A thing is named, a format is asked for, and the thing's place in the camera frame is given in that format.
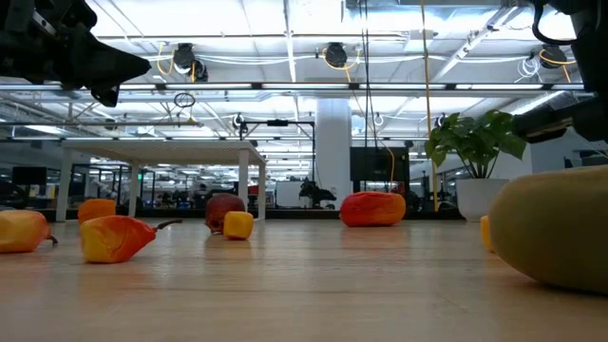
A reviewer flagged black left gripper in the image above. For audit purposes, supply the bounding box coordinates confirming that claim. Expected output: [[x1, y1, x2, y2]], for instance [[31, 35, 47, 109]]
[[18, 0, 152, 108]]

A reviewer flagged dark red toy fruit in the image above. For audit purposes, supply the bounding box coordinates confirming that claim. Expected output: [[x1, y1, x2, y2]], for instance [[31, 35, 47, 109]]
[[204, 192, 247, 235]]

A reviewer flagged red orange toy mango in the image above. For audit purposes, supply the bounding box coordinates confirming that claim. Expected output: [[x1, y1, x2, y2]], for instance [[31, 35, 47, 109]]
[[339, 191, 408, 228]]

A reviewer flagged orange yellow toy pear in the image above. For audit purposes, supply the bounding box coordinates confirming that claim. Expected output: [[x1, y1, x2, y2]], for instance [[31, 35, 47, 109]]
[[0, 209, 59, 255], [479, 214, 496, 254], [79, 214, 184, 265], [222, 210, 255, 241]]

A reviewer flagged black ceiling cable reel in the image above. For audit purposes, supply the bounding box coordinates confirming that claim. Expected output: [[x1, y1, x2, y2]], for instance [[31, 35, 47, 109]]
[[324, 41, 350, 69], [171, 42, 210, 83], [540, 43, 569, 70]]

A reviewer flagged orange toy tangerine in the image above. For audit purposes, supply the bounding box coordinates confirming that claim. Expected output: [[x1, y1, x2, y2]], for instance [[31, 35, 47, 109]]
[[77, 198, 118, 225]]

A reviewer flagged small black monitor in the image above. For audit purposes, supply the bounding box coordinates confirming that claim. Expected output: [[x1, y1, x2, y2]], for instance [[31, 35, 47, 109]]
[[11, 165, 48, 187]]

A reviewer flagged green plant in white pot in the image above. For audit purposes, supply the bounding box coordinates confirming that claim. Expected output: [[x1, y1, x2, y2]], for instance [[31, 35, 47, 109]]
[[424, 108, 528, 223]]

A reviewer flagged white perforated metal shelf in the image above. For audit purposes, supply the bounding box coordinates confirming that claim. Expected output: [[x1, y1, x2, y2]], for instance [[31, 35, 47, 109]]
[[55, 139, 268, 224]]

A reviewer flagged black aluminium table frame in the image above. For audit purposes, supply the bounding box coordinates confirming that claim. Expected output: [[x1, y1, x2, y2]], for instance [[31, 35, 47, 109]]
[[0, 206, 469, 222]]

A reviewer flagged large black screen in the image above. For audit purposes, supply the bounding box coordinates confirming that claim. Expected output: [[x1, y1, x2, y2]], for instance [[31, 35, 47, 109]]
[[350, 145, 411, 195]]

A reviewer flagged brown green toy kiwi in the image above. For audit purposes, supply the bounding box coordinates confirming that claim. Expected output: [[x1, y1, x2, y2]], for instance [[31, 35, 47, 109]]
[[487, 164, 608, 295]]

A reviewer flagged black background frame stand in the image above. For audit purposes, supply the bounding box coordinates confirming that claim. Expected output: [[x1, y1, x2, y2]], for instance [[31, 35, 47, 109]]
[[238, 118, 317, 210]]

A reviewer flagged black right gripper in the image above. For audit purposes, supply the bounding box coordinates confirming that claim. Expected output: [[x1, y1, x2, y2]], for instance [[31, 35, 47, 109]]
[[511, 94, 608, 144]]

